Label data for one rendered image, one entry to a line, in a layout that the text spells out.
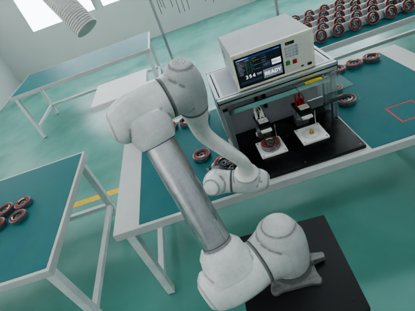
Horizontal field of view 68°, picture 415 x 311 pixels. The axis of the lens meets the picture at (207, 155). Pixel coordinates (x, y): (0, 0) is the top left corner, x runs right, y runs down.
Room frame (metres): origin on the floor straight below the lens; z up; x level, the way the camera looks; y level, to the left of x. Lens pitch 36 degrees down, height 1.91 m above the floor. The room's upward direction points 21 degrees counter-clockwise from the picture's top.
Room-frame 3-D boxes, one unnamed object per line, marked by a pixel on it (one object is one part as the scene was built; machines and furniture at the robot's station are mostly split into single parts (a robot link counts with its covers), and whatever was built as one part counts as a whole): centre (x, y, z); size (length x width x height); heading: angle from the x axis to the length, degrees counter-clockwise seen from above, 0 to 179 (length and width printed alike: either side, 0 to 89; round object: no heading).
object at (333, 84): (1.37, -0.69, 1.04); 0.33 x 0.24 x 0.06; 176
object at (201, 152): (1.57, 0.03, 0.77); 0.11 x 0.11 x 0.04
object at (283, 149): (1.39, -0.36, 0.78); 0.15 x 0.15 x 0.01; 86
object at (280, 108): (1.63, -0.50, 0.92); 0.66 x 0.01 x 0.30; 86
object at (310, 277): (0.62, -0.16, 0.85); 0.22 x 0.18 x 0.06; 83
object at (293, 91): (1.48, -0.49, 1.03); 0.62 x 0.01 x 0.03; 86
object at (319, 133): (1.37, -0.61, 0.78); 0.15 x 0.15 x 0.01; 86
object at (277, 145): (1.39, -0.36, 0.80); 0.11 x 0.11 x 0.04
